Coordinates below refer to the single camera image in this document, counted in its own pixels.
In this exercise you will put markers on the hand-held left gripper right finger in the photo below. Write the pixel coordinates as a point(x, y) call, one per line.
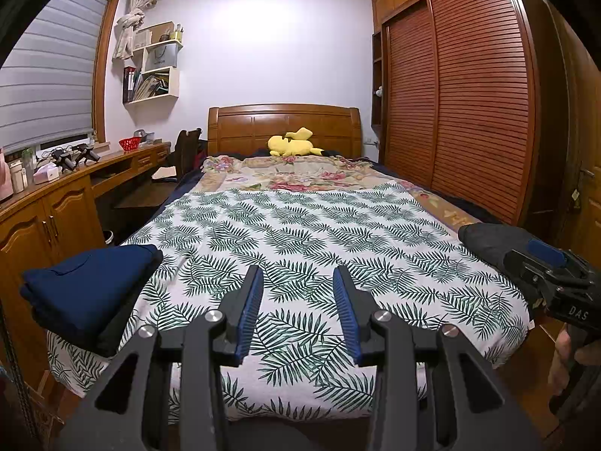
point(347, 314)

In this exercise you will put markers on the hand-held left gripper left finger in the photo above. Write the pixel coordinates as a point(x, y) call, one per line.
point(249, 314)

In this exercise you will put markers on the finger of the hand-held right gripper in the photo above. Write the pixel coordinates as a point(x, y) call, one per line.
point(528, 277)
point(547, 252)

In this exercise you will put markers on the black jacket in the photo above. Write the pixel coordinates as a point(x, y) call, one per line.
point(488, 242)

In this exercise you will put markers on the person's right hand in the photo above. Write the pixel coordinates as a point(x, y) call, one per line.
point(561, 361)

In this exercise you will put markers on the bed with leaf-print cover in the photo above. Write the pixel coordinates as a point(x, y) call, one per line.
point(305, 230)

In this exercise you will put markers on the wooden door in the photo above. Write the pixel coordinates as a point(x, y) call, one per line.
point(577, 117)

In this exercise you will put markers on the floral quilt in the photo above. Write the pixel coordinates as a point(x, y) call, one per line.
point(291, 174)

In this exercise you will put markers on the waste bin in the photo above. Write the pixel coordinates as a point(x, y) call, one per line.
point(108, 237)

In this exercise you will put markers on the wooden louvred wardrobe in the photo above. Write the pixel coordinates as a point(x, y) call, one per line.
point(469, 103)

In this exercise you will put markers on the folded navy blue garment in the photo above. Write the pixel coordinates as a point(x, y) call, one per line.
point(80, 286)

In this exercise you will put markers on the yellow plush toy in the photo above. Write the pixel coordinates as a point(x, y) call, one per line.
point(291, 145)

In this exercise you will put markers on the dark chair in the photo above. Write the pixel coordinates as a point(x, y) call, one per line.
point(188, 150)

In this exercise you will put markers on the wooden bed headboard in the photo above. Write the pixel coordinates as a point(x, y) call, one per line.
point(244, 129)

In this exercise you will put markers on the grey desk item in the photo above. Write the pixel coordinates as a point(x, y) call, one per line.
point(143, 136)

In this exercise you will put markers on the red basket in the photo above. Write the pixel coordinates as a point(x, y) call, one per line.
point(130, 144)

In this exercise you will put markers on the wooden desk cabinet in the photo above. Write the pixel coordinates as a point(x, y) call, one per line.
point(51, 221)

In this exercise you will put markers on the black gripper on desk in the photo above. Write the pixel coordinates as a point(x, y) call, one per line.
point(87, 152)
point(63, 160)

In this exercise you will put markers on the pink tissue box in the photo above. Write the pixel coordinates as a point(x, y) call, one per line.
point(46, 175)

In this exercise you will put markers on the row of binders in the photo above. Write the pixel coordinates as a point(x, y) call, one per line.
point(129, 84)

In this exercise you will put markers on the clear green bottle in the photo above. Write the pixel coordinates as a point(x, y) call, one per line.
point(28, 164)

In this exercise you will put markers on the white bottle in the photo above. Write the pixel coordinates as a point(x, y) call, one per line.
point(18, 178)

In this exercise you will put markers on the grey paper bag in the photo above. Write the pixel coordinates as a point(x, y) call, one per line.
point(160, 56)

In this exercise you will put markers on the grey window blind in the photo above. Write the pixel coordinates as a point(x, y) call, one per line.
point(47, 80)

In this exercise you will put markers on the tied beige curtain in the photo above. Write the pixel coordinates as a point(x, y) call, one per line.
point(127, 28)

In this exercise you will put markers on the white wall shelf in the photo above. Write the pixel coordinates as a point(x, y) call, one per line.
point(171, 87)

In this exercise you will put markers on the wooden window frame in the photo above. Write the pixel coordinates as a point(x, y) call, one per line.
point(104, 65)

